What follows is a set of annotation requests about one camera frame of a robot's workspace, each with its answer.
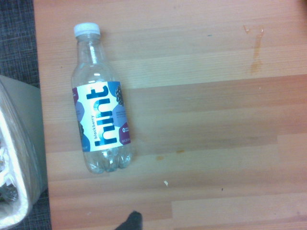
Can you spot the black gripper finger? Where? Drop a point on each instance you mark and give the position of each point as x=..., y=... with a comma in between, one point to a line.
x=132, y=221

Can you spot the clear hint blackberry water bottle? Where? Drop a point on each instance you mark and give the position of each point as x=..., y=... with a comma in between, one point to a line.
x=100, y=112

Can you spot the grey trash bin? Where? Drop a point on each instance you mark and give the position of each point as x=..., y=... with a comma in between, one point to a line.
x=33, y=134

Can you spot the wooden coffee table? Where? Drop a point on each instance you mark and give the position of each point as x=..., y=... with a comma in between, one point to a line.
x=192, y=119

